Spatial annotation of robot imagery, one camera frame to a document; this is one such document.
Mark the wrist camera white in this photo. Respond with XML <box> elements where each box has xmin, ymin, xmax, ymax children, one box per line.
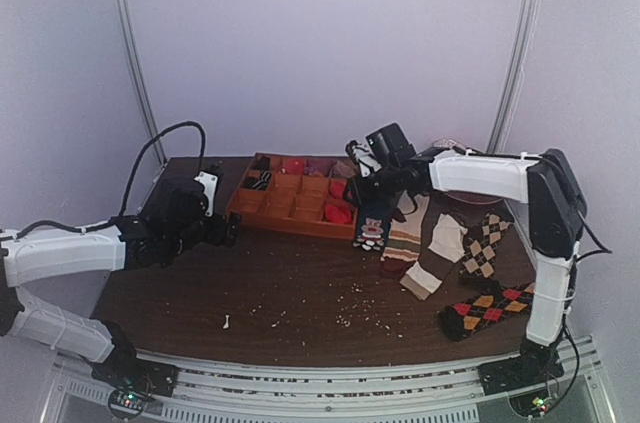
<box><xmin>345</xmin><ymin>140</ymin><xmax>382</xmax><ymax>178</ymax></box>
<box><xmin>195</xmin><ymin>171</ymin><xmax>219</xmax><ymax>217</ymax></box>

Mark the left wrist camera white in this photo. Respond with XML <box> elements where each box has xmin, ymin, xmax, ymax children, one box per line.
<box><xmin>195</xmin><ymin>171</ymin><xmax>219</xmax><ymax>217</ymax></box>

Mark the wooden divided organizer tray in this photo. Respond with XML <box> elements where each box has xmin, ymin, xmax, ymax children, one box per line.
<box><xmin>227</xmin><ymin>153</ymin><xmax>358</xmax><ymax>240</ymax></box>

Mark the white brown sock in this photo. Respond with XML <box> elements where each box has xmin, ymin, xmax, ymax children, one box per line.
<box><xmin>399</xmin><ymin>213</ymin><xmax>468</xmax><ymax>301</ymax></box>

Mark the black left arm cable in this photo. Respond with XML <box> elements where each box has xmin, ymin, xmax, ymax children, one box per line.
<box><xmin>117</xmin><ymin>120</ymin><xmax>207</xmax><ymax>224</ymax></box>

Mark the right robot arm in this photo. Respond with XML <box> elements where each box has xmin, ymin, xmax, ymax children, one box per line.
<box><xmin>345</xmin><ymin>123</ymin><xmax>589</xmax><ymax>385</ymax></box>

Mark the black red argyle sock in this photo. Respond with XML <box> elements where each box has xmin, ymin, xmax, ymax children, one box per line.
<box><xmin>437</xmin><ymin>282</ymin><xmax>535</xmax><ymax>342</ymax></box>

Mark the right aluminium post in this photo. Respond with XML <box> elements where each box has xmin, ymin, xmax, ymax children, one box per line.
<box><xmin>487</xmin><ymin>0</ymin><xmax>540</xmax><ymax>153</ymax></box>

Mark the left aluminium post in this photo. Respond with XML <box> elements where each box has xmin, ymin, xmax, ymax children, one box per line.
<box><xmin>115</xmin><ymin>0</ymin><xmax>159</xmax><ymax>138</ymax></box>

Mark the aluminium table rail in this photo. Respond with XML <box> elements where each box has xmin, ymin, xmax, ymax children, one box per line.
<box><xmin>36</xmin><ymin>337</ymin><xmax>617</xmax><ymax>422</ymax></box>

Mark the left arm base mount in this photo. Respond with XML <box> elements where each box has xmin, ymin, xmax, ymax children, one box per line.
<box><xmin>88</xmin><ymin>358</ymin><xmax>179</xmax><ymax>421</ymax></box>

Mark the green reindeer sock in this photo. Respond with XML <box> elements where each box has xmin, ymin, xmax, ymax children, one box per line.
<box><xmin>352</xmin><ymin>201</ymin><xmax>391</xmax><ymax>252</ymax></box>

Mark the cream striped sock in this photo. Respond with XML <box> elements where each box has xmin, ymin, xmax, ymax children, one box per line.
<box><xmin>380</xmin><ymin>192</ymin><xmax>430</xmax><ymax>278</ymax></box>

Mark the aluminium post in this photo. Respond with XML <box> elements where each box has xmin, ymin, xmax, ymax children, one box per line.
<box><xmin>487</xmin><ymin>0</ymin><xmax>540</xmax><ymax>153</ymax></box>
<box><xmin>115</xmin><ymin>0</ymin><xmax>159</xmax><ymax>138</ymax></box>

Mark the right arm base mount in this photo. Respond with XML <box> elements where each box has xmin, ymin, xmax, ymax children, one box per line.
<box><xmin>478</xmin><ymin>350</ymin><xmax>564</xmax><ymax>419</ymax></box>

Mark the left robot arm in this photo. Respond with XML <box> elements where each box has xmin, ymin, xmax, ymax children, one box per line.
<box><xmin>1</xmin><ymin>165</ymin><xmax>241</xmax><ymax>387</ymax></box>

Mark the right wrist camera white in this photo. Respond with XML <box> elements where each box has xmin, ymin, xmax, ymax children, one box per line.
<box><xmin>345</xmin><ymin>140</ymin><xmax>382</xmax><ymax>178</ymax></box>

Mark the brown argyle sock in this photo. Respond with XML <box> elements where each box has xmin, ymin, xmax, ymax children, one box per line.
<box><xmin>459</xmin><ymin>212</ymin><xmax>513</xmax><ymax>282</ymax></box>

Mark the patterned white bowl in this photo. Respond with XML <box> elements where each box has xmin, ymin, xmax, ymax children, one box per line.
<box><xmin>432</xmin><ymin>139</ymin><xmax>467</xmax><ymax>151</ymax></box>

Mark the red plate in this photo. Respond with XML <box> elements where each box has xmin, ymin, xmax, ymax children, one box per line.
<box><xmin>444</xmin><ymin>191</ymin><xmax>503</xmax><ymax>206</ymax></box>

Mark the rolled red sock in tray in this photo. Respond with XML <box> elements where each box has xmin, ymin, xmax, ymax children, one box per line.
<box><xmin>329</xmin><ymin>180</ymin><xmax>347</xmax><ymax>200</ymax></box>

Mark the black white sock in tray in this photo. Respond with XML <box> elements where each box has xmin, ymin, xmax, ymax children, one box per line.
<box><xmin>243</xmin><ymin>171</ymin><xmax>272</xmax><ymax>191</ymax></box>

